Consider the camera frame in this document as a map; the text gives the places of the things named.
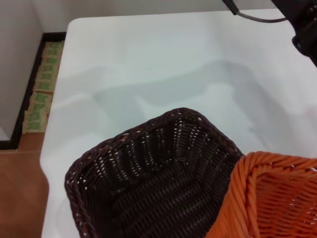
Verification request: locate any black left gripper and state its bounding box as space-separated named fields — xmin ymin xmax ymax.
xmin=271 ymin=0 xmax=317 ymax=68

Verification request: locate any orange wicker basket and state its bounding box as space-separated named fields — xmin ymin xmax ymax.
xmin=207 ymin=151 xmax=317 ymax=238

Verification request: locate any dark brown wicker basket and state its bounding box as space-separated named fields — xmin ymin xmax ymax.
xmin=64 ymin=107 xmax=246 ymax=238

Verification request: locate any tan green printed packet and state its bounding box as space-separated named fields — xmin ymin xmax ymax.
xmin=33 ymin=80 xmax=55 ymax=93
xmin=42 ymin=57 xmax=60 ymax=66
xmin=27 ymin=103 xmax=52 ymax=114
xmin=46 ymin=42 xmax=64 ymax=58
xmin=39 ymin=64 xmax=59 ymax=73
xmin=29 ymin=93 xmax=53 ymax=104
xmin=37 ymin=71 xmax=57 ymax=81
xmin=23 ymin=111 xmax=48 ymax=132

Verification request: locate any gray cable with metal connector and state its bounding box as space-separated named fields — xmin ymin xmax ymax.
xmin=222 ymin=0 xmax=288 ymax=24

